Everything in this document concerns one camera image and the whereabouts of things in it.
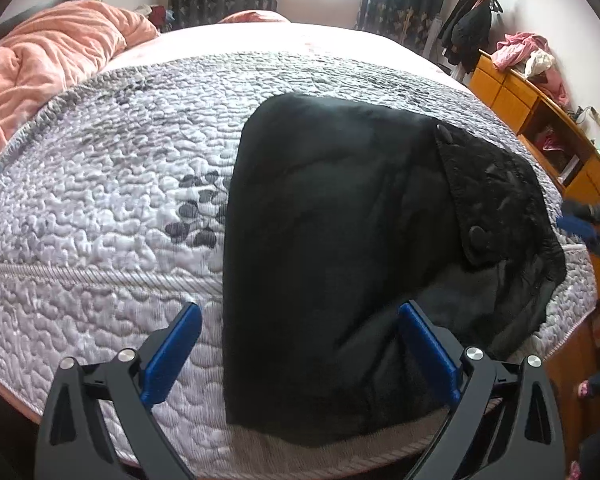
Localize white book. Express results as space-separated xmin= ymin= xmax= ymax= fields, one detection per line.
xmin=560 ymin=155 xmax=581 ymax=186

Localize black coat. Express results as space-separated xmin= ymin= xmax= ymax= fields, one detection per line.
xmin=437 ymin=0 xmax=496 ymax=73

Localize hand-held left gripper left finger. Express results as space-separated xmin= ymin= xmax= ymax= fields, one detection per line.
xmin=34 ymin=302 xmax=203 ymax=480

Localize pink pillow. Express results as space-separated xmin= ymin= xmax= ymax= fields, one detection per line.
xmin=217 ymin=10 xmax=291 ymax=25

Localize black pants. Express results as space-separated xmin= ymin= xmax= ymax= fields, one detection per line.
xmin=222 ymin=92 xmax=567 ymax=448

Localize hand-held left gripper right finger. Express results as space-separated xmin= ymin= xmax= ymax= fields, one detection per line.
xmin=399 ymin=301 xmax=566 ymax=480

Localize pink clothes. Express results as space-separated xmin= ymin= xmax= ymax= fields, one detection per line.
xmin=490 ymin=31 xmax=571 ymax=106

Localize white cloth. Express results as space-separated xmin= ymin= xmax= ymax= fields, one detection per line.
xmin=524 ymin=50 xmax=556 ymax=78

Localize grey quilted bedspread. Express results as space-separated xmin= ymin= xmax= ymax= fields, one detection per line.
xmin=0 ymin=50 xmax=598 ymax=466

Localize wooden cabinet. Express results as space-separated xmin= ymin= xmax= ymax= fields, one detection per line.
xmin=467 ymin=50 xmax=600 ymax=201

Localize pink comforter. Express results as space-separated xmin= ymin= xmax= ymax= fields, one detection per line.
xmin=0 ymin=0 xmax=161 ymax=176

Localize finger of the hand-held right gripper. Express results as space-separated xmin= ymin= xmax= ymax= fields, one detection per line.
xmin=555 ymin=212 xmax=598 ymax=243

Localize pink bag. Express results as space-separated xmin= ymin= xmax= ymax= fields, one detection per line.
xmin=535 ymin=127 xmax=566 ymax=156

